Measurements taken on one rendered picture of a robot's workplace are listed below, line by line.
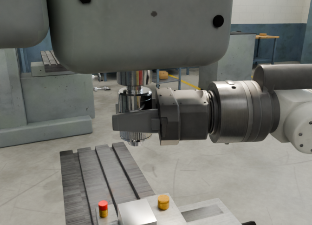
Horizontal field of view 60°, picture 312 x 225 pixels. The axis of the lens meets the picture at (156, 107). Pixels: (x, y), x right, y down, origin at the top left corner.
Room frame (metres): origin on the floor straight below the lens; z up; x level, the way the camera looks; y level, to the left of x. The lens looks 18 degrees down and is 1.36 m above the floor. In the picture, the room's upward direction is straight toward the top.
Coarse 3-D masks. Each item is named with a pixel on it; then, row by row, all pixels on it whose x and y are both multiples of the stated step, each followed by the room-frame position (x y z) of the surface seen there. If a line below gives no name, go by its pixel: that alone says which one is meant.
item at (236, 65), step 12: (240, 36) 4.81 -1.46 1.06; (252, 36) 4.92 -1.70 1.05; (228, 48) 4.70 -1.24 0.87; (240, 48) 4.82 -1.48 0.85; (252, 48) 4.94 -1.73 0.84; (228, 60) 4.71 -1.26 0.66; (240, 60) 4.83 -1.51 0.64; (252, 60) 4.95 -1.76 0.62; (300, 60) 5.73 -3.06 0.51; (204, 72) 4.95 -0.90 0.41; (216, 72) 4.63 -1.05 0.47; (228, 72) 4.72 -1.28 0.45; (240, 72) 4.84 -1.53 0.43; (204, 84) 4.93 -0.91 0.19
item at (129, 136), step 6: (120, 102) 0.35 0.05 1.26; (126, 102) 0.34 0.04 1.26; (132, 102) 0.34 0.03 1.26; (138, 102) 0.34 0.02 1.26; (144, 102) 0.34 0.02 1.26; (150, 102) 0.35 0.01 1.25; (120, 108) 0.35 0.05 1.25; (126, 108) 0.34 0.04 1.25; (132, 108) 0.34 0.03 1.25; (138, 108) 0.34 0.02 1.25; (144, 108) 0.34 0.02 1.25; (150, 108) 0.35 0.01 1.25; (120, 132) 0.35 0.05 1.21; (126, 132) 0.34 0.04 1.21; (132, 132) 0.34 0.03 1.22; (138, 132) 0.34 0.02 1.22; (126, 138) 0.34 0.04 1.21; (132, 138) 0.34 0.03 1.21; (138, 138) 0.34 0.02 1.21; (144, 138) 0.34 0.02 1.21
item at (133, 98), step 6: (120, 90) 0.36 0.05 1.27; (126, 90) 0.36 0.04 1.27; (144, 90) 0.36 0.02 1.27; (150, 90) 0.36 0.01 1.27; (120, 96) 0.34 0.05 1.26; (126, 96) 0.34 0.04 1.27; (132, 96) 0.34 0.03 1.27; (138, 96) 0.34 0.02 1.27; (144, 96) 0.34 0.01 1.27; (150, 96) 0.35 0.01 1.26
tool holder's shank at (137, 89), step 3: (126, 87) 0.36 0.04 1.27; (129, 87) 0.35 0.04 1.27; (132, 87) 0.35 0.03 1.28; (135, 87) 0.35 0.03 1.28; (138, 87) 0.35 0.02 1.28; (141, 87) 0.35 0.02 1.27; (129, 90) 0.35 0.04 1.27; (132, 90) 0.35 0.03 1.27; (135, 90) 0.35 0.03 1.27; (138, 90) 0.35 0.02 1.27; (141, 90) 0.35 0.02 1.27
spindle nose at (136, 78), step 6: (120, 72) 0.34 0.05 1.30; (126, 72) 0.34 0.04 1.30; (132, 72) 0.34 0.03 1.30; (138, 72) 0.34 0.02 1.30; (144, 72) 0.34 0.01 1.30; (150, 72) 0.35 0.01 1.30; (120, 78) 0.34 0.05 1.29; (126, 78) 0.34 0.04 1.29; (132, 78) 0.34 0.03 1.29; (138, 78) 0.34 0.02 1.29; (144, 78) 0.34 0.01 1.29; (150, 78) 0.35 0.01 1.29; (120, 84) 0.34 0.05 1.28; (126, 84) 0.34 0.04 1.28; (132, 84) 0.34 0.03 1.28; (138, 84) 0.34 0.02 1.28; (144, 84) 0.34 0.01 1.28
